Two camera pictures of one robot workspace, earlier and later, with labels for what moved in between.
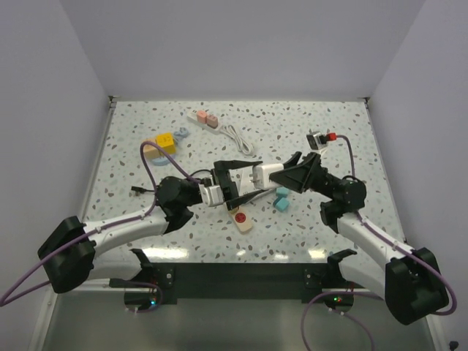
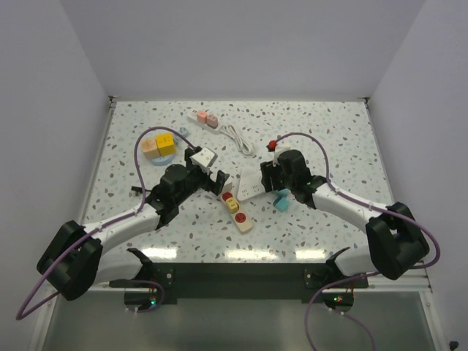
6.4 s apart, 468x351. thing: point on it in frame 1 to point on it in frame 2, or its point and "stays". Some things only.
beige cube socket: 150,151 stays
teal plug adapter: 281,204 stays
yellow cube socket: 165,141 stays
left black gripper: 221,176 to 208,184
